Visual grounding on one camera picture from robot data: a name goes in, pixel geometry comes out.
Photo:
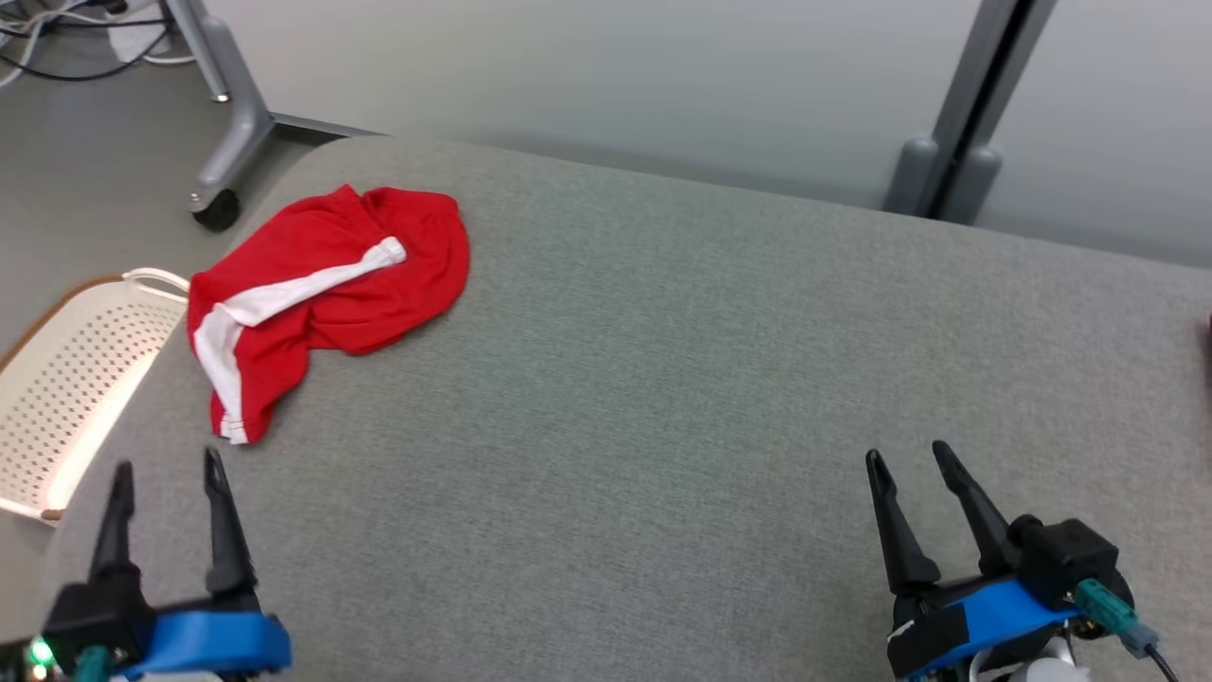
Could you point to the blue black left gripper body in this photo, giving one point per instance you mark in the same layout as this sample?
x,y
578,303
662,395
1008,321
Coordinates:
x,y
218,639

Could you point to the grey partition post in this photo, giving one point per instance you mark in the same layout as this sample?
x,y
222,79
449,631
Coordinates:
x,y
975,114

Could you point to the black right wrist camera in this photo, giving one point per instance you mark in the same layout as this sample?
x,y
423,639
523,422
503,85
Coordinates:
x,y
1060,559

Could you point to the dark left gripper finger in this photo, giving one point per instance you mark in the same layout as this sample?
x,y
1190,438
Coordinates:
x,y
115,540
225,540

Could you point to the red white-trimmed shorts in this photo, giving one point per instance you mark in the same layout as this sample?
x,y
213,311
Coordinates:
x,y
379,303

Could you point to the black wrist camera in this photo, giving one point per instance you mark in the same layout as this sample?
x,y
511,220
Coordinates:
x,y
1060,559
95,616

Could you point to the grey wheeled stand leg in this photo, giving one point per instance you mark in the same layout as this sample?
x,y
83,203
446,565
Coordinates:
x,y
237,114

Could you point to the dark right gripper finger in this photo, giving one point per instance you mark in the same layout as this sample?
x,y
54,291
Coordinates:
x,y
900,540
980,516

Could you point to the white perforated laundry basket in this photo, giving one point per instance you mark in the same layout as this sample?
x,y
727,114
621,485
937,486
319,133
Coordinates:
x,y
76,379

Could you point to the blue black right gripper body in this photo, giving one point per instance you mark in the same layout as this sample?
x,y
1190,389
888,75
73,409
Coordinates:
x,y
985,611

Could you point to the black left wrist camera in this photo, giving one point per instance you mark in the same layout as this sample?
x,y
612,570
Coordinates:
x,y
95,616

